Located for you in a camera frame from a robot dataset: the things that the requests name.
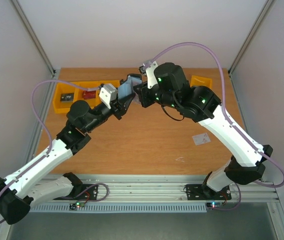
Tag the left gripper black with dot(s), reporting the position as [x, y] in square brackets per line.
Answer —
[121, 107]

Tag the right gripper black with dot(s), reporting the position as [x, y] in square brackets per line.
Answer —
[143, 95]

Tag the card holder with clear sleeves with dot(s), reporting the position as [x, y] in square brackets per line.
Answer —
[126, 86]

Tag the white card with red pattern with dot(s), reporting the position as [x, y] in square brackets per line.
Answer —
[200, 139]

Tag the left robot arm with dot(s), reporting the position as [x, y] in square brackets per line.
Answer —
[19, 191]

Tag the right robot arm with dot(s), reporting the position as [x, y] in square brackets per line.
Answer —
[167, 85]

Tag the red credit card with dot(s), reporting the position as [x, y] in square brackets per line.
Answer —
[88, 95]

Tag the black credit card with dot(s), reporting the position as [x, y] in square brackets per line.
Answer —
[67, 97]

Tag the yellow bin right of trio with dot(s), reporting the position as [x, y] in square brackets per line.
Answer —
[115, 83]

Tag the yellow bin middle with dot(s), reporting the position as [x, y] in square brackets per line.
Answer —
[89, 86]

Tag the yellow bin far right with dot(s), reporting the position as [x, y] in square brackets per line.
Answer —
[201, 81]

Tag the yellow bin left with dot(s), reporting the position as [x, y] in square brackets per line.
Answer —
[59, 107]

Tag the left circuit board with LED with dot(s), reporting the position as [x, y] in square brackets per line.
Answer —
[77, 206]

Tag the circuit board with led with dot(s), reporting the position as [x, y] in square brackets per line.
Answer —
[77, 206]
[213, 205]

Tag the right circuit board with LED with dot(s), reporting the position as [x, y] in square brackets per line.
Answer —
[213, 205]

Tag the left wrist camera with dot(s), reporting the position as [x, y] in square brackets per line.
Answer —
[108, 93]

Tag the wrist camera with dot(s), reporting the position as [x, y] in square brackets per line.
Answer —
[108, 93]
[148, 68]

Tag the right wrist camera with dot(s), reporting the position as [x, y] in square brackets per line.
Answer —
[148, 68]

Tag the aluminium rail frame front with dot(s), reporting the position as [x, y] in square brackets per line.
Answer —
[146, 188]

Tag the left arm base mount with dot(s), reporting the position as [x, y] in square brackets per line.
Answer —
[86, 191]

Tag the left aluminium frame post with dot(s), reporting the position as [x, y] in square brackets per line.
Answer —
[29, 29]

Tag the aluminium frame post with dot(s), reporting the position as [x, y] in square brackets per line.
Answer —
[268, 4]
[29, 29]

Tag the slotted grey cable duct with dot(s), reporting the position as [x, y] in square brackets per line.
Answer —
[117, 208]

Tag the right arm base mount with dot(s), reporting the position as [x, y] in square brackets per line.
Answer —
[196, 192]

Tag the right aluminium frame post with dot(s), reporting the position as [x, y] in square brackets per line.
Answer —
[268, 4]

